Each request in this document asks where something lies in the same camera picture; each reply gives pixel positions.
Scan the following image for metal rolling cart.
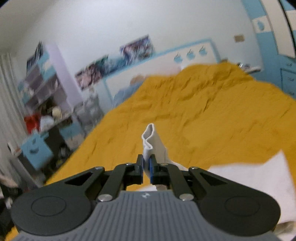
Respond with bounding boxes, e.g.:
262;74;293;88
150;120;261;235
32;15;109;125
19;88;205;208
74;93;104;133

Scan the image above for blue drawer cabinet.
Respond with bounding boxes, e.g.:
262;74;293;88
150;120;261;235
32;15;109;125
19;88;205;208
21;133;54;171

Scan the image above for white blue headboard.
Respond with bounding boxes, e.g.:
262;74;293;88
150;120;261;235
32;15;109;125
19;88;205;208
104;39;221;100

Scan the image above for blue pillow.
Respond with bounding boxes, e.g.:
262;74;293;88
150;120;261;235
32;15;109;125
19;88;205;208
112;81;143;108

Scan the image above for blue white wardrobe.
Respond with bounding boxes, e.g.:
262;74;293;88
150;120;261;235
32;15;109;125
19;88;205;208
242;1;295;98

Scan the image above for anime poster strip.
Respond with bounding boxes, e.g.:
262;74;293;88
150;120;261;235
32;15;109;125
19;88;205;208
75;35;154;90

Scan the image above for beige wall switch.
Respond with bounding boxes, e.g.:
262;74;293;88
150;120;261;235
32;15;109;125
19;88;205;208
234;34;245;43

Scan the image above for lavender shelf unit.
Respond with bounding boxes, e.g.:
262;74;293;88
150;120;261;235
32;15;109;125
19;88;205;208
18;43;83;133

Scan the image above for mustard yellow bedspread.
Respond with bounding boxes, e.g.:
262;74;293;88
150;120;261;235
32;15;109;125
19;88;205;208
4;63;296;241

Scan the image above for white cloth garment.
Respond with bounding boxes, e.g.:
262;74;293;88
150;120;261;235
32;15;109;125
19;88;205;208
142;123;295;235

